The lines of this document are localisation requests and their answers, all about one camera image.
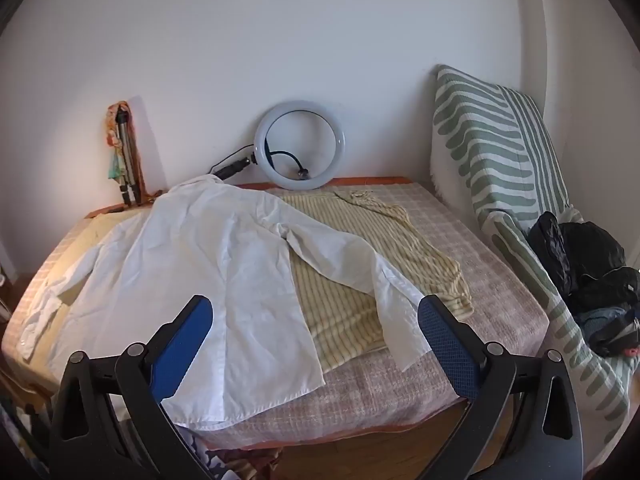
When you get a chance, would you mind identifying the orange mattress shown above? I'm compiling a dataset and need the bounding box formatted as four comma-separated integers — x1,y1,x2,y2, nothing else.
84,176,466,436

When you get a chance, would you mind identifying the white ring light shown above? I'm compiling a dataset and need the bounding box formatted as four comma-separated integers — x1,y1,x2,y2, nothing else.
253,100,347,192

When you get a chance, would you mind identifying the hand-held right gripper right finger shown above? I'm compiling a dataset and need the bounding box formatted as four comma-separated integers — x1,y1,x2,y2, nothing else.
417,294,586,480

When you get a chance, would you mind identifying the black ring light cable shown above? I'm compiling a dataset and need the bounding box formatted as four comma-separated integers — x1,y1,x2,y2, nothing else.
265,147,312,181

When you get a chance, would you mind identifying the colourful patterned scarf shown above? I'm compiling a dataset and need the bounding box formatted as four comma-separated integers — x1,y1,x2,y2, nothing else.
105,101,163,208

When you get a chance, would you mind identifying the white board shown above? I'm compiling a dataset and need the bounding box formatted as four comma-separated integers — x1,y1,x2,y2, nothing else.
127,94,168,196

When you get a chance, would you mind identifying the black ring light arm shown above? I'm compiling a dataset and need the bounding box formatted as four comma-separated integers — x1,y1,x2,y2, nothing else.
209,157,256,179

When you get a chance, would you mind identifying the pile of black clothes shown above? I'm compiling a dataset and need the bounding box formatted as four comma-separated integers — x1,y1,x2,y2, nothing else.
527,211,640,358

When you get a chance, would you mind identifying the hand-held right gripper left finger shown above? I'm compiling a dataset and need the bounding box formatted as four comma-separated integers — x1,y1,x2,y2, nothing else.
48,295,216,480

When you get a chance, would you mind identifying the leaf-patterned table cover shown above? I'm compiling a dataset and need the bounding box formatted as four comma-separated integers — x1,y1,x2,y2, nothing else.
430,64,633,466

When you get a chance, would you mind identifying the white shirt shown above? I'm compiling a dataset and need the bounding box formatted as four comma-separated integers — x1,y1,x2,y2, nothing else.
19,175,426,431

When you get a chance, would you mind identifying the yellow striped shirt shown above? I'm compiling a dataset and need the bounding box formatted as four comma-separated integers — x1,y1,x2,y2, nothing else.
277,187,475,373

